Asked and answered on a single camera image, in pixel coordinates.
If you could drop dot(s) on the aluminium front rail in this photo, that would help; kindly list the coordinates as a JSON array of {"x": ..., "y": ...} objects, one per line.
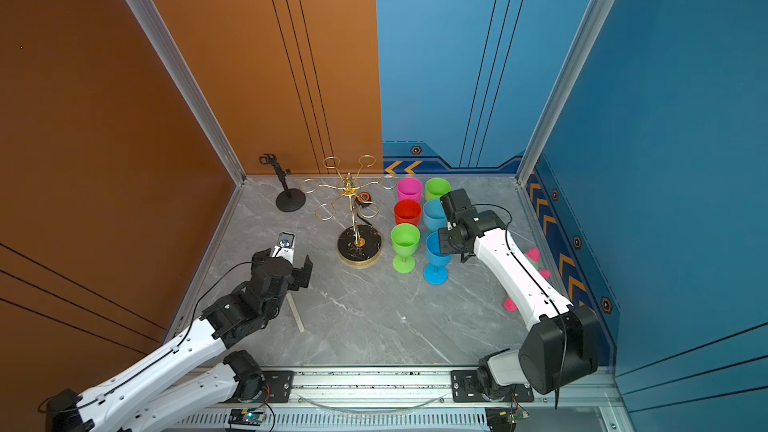
[{"x": 415, "y": 398}]

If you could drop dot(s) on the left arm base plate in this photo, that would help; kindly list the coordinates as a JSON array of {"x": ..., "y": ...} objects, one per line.
[{"x": 275, "y": 387}]

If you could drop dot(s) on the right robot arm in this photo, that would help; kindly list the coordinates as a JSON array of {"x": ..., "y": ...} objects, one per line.
[{"x": 562, "y": 342}]

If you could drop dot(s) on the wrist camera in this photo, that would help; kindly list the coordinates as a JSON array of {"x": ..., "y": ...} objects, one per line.
[
  {"x": 448, "y": 210},
  {"x": 285, "y": 245}
]

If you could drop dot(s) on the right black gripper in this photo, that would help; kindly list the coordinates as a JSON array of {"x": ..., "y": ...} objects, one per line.
[{"x": 444, "y": 245}]

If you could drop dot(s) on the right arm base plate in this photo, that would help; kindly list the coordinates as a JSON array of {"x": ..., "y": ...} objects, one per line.
[{"x": 466, "y": 387}]

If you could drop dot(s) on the green wine glass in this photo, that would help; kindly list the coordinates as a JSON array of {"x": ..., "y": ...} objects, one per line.
[
  {"x": 436, "y": 187},
  {"x": 405, "y": 240}
]

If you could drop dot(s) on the plush toy pink green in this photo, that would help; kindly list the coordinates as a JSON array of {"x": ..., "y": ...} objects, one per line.
[{"x": 534, "y": 257}]

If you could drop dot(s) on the red wine glass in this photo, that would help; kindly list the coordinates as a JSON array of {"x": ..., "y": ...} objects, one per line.
[{"x": 408, "y": 211}]

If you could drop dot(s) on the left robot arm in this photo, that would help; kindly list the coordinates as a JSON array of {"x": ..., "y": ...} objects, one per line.
[{"x": 198, "y": 368}]

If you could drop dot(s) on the magenta wine glass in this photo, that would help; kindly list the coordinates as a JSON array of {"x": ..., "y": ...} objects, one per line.
[{"x": 410, "y": 188}]

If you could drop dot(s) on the circuit board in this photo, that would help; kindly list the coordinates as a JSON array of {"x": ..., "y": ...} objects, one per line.
[
  {"x": 247, "y": 417},
  {"x": 505, "y": 420}
]

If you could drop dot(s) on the blue wine glass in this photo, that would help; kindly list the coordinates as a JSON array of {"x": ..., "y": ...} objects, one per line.
[
  {"x": 434, "y": 216},
  {"x": 435, "y": 271}
]

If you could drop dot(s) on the right circuit board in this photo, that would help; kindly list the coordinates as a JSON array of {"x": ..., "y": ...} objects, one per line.
[{"x": 505, "y": 420}]

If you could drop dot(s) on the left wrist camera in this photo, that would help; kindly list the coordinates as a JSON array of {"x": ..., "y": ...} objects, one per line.
[{"x": 285, "y": 245}]

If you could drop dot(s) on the wooden ruler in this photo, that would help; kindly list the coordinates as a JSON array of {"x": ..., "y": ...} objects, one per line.
[{"x": 295, "y": 312}]

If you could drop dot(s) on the left circuit board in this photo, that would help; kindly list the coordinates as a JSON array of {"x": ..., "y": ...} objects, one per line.
[{"x": 247, "y": 417}]

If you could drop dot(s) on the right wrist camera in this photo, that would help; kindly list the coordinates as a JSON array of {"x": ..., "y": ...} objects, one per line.
[{"x": 448, "y": 210}]

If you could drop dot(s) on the gold wine glass rack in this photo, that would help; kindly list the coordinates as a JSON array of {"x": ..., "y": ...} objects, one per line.
[{"x": 361, "y": 243}]

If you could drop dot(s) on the black phone stand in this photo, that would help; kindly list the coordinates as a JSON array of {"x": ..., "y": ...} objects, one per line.
[{"x": 290, "y": 199}]

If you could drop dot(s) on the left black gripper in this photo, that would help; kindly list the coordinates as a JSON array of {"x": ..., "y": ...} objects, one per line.
[{"x": 301, "y": 276}]

